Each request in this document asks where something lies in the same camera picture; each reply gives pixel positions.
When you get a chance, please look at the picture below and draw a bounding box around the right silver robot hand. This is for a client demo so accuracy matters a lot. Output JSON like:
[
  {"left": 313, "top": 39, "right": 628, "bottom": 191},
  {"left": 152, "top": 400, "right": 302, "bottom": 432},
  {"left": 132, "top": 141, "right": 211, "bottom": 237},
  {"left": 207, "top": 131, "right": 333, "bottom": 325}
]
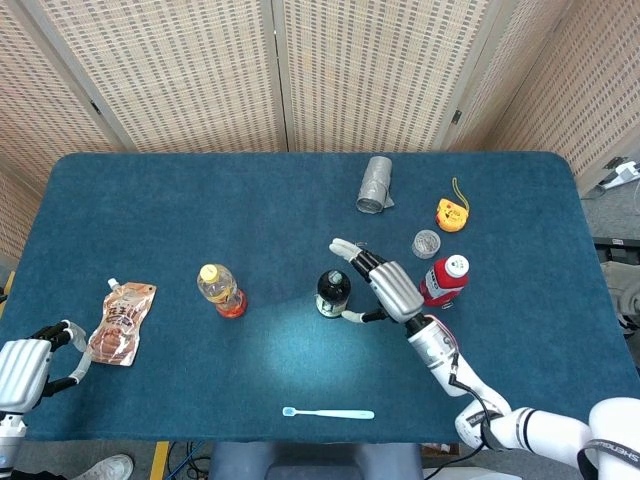
[{"left": 328, "top": 237, "right": 426, "bottom": 326}]

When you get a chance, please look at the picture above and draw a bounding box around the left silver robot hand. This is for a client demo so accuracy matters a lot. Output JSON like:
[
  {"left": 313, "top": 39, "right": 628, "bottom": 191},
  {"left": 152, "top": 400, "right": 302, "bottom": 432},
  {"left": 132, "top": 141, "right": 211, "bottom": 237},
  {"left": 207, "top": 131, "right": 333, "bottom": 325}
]
[{"left": 0, "top": 320, "right": 94, "bottom": 414}]

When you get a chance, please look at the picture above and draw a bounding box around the red bottle white cap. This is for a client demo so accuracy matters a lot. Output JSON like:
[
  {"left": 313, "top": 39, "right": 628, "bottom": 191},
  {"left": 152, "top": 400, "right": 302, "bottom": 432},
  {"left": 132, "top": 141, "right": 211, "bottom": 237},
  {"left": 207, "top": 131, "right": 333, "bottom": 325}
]
[{"left": 419, "top": 254, "right": 471, "bottom": 309}]

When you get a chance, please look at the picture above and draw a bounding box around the dark glass bottle black cap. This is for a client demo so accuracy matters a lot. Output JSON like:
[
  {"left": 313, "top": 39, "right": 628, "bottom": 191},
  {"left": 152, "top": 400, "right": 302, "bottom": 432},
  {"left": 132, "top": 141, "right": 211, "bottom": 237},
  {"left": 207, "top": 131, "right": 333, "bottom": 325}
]
[{"left": 315, "top": 269, "right": 352, "bottom": 319}]

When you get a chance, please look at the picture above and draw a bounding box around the orange tea bottle yellow cap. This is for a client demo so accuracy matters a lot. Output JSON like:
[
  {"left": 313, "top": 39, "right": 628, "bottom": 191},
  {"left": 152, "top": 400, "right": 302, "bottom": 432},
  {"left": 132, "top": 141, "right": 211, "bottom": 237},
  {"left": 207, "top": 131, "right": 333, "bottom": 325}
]
[{"left": 196, "top": 263, "right": 248, "bottom": 320}]

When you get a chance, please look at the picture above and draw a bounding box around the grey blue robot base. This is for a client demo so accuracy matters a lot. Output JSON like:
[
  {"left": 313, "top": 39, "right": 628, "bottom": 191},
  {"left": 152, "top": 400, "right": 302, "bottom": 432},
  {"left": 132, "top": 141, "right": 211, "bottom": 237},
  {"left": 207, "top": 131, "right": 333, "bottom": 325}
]
[{"left": 207, "top": 442, "right": 426, "bottom": 480}]

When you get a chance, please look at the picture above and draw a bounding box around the clear round clip container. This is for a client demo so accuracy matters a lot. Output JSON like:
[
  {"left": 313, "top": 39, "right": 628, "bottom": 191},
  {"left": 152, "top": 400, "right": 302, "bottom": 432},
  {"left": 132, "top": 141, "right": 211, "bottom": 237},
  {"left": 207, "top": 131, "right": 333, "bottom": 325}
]
[{"left": 411, "top": 229, "right": 443, "bottom": 260}]

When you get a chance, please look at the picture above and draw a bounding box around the yellow tape measure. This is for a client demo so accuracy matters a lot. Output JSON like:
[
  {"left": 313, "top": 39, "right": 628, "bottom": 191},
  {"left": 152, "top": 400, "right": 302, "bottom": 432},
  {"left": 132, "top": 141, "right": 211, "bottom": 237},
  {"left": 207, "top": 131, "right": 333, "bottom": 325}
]
[{"left": 433, "top": 177, "right": 472, "bottom": 234}]

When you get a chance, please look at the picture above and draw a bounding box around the grey garbage bag roll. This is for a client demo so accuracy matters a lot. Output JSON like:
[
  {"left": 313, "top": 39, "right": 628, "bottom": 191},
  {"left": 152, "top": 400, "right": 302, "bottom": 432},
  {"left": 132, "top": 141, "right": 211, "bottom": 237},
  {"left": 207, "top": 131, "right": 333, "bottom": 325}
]
[{"left": 355, "top": 155, "right": 396, "bottom": 215}]

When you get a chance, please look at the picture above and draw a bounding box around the brown spout pouch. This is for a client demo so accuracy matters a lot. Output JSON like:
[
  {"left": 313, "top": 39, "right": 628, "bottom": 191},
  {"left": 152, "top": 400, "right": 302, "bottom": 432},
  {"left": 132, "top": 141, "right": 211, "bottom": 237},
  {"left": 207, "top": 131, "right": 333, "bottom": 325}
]
[{"left": 85, "top": 278, "right": 158, "bottom": 368}]

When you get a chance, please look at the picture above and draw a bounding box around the white sneaker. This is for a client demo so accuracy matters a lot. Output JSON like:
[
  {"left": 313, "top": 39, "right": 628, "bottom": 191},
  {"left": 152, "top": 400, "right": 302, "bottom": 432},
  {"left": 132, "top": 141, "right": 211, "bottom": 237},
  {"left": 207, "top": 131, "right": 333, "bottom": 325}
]
[{"left": 74, "top": 453, "right": 135, "bottom": 480}]

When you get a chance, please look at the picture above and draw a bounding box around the light blue toothbrush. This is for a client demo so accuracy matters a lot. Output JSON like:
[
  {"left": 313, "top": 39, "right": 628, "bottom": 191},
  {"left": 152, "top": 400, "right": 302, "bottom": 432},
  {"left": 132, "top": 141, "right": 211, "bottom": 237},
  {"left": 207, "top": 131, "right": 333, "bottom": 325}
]
[{"left": 282, "top": 406, "right": 376, "bottom": 421}]

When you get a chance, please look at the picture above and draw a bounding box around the blue felt tablecloth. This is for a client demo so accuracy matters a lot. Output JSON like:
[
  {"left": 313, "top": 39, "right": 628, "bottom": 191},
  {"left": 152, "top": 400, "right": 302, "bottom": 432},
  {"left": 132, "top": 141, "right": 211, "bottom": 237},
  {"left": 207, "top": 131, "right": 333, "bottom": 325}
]
[{"left": 0, "top": 151, "right": 634, "bottom": 446}]

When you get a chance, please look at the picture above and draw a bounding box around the woven folding screen panel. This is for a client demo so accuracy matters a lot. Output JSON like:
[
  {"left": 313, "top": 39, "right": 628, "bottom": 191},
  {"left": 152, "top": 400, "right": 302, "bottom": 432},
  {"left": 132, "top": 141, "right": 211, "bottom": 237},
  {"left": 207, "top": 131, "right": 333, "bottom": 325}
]
[
  {"left": 0, "top": 0, "right": 126, "bottom": 261},
  {"left": 272, "top": 0, "right": 516, "bottom": 154},
  {"left": 444, "top": 0, "right": 640, "bottom": 196},
  {"left": 19, "top": 0, "right": 290, "bottom": 154}
]

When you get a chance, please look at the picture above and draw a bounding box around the beige fabric bundle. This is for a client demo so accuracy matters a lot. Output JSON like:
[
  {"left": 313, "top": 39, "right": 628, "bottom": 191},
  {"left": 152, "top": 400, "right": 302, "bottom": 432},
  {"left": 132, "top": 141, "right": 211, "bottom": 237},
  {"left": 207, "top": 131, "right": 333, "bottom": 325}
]
[{"left": 599, "top": 252, "right": 640, "bottom": 326}]

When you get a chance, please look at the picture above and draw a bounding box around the white power strip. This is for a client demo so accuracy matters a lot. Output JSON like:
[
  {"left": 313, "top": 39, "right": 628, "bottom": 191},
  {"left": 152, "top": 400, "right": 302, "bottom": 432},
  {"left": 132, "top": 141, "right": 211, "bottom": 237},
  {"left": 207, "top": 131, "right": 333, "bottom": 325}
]
[{"left": 597, "top": 156, "right": 640, "bottom": 190}]

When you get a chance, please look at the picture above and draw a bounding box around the blue cable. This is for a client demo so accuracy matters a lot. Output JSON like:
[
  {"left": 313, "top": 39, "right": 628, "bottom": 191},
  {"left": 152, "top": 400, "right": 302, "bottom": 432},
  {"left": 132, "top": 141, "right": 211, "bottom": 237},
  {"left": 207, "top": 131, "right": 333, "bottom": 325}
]
[{"left": 172, "top": 441, "right": 206, "bottom": 480}]

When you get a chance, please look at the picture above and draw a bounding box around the black metal frame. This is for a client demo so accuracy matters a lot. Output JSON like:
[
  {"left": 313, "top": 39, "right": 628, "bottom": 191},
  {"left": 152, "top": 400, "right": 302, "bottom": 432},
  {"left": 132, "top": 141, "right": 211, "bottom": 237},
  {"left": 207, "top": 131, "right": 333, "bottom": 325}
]
[{"left": 592, "top": 237, "right": 640, "bottom": 264}]

